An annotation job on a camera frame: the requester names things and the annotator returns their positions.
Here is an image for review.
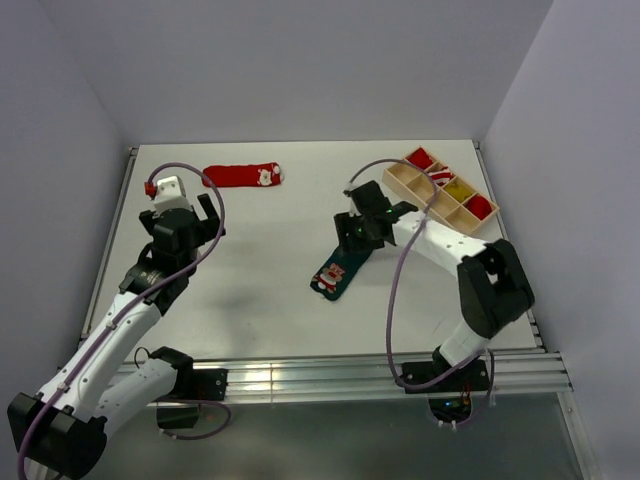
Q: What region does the dark green reindeer sock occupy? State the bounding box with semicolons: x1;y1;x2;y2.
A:
309;247;372;302

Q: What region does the red reindeer sock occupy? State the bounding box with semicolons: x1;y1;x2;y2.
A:
465;194;493;221

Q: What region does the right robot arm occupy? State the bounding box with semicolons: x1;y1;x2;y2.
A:
334;181;535;390

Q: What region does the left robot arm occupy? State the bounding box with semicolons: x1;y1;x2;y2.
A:
7;194;226;479

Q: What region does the rolled red sock in tray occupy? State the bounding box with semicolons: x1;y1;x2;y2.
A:
406;147;434;170

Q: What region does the rolled striped sock in tray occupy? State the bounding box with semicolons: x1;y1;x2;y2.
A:
428;167;454;187

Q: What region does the wooden compartment tray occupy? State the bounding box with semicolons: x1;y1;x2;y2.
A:
382;148;500;235

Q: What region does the rolled yellow sock in tray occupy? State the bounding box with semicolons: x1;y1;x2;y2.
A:
444;182;474;203

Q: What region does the red santa sock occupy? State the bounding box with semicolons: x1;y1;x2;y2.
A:
203;162;284;188

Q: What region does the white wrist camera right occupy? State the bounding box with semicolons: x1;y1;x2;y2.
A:
343;182;358;215

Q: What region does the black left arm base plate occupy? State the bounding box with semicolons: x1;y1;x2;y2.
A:
168;368;228;401

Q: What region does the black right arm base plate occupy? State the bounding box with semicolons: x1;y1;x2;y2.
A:
401;357;491;394

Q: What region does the black box under frame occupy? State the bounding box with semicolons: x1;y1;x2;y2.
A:
156;405;200;431

